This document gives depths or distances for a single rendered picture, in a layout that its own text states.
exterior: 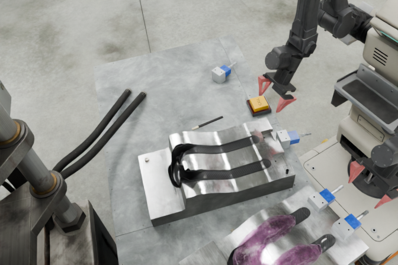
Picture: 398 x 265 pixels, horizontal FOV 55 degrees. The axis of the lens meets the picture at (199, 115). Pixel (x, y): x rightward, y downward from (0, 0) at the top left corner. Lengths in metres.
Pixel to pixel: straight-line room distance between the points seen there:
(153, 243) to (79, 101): 1.80
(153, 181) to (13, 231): 0.45
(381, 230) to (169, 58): 1.26
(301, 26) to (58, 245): 1.06
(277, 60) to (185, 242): 0.65
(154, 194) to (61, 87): 1.91
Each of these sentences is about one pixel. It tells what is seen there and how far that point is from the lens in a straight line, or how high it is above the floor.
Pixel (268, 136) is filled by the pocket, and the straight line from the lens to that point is 1.43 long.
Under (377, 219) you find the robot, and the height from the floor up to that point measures 0.28.
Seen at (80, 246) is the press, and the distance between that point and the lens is 1.40.
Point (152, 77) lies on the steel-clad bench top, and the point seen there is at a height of 0.80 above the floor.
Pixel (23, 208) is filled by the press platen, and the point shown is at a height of 1.04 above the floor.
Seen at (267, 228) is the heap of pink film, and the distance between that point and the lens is 1.18.
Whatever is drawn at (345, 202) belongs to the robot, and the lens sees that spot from 2.01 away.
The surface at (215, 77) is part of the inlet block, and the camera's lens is 1.69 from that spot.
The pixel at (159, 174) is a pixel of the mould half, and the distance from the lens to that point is 1.36.
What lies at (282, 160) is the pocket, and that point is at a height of 0.86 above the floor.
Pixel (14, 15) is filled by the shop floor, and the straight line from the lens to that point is 4.10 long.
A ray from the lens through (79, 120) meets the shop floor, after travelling 2.81.
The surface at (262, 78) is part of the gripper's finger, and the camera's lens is 1.34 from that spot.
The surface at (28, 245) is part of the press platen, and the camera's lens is 1.17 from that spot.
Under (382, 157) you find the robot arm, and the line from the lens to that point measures 1.04.
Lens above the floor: 2.01
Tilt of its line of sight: 50 degrees down
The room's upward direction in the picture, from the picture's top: 7 degrees counter-clockwise
